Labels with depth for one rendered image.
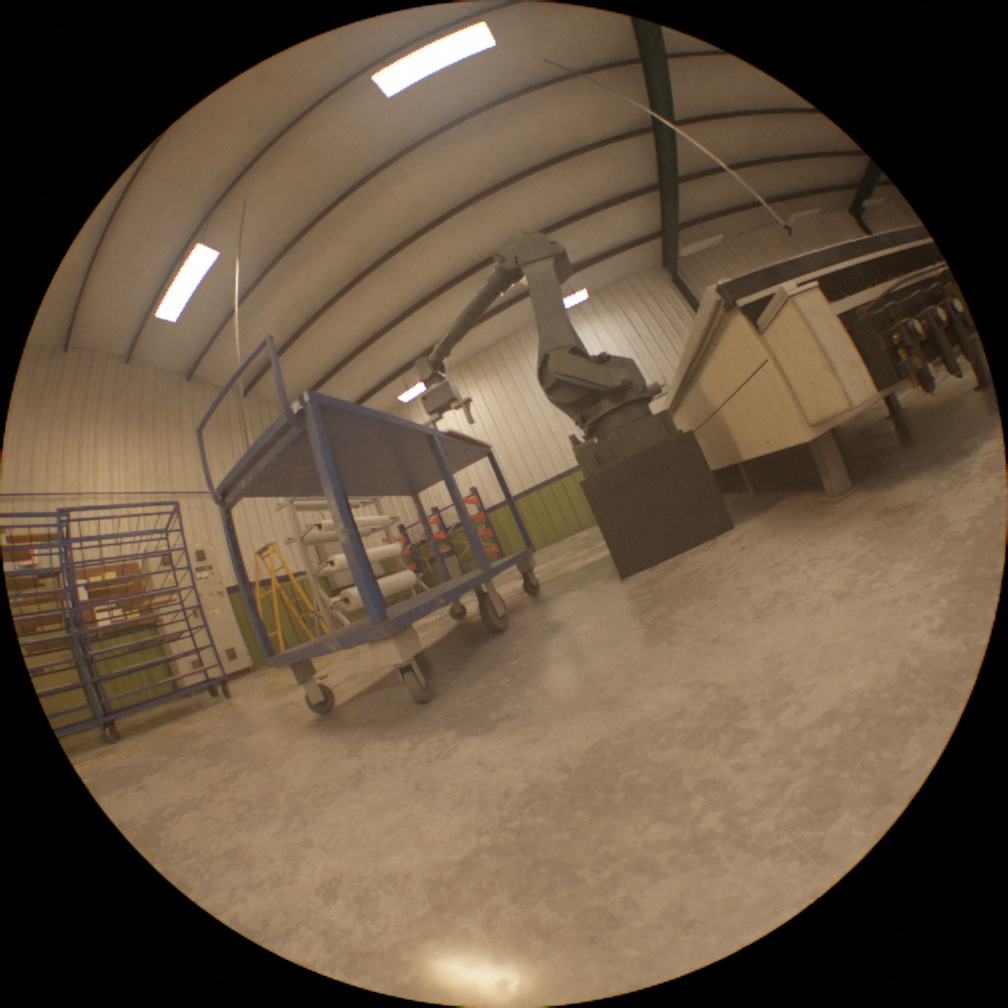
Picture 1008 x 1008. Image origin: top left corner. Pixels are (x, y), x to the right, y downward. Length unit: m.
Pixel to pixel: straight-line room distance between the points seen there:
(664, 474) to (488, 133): 5.75
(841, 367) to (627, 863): 1.03
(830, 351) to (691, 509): 1.01
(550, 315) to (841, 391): 1.50
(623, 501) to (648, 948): 1.58
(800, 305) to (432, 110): 5.59
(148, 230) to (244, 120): 2.09
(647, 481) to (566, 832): 1.46
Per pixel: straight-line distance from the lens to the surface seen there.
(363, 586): 1.00
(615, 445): 1.72
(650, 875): 0.42
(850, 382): 1.04
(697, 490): 1.71
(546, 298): 2.08
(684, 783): 0.50
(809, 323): 1.03
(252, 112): 5.91
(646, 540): 1.68
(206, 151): 6.10
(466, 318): 2.44
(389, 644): 1.05
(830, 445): 1.48
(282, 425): 1.27
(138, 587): 6.31
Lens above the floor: 0.36
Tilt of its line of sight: 7 degrees up
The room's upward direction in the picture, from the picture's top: 23 degrees counter-clockwise
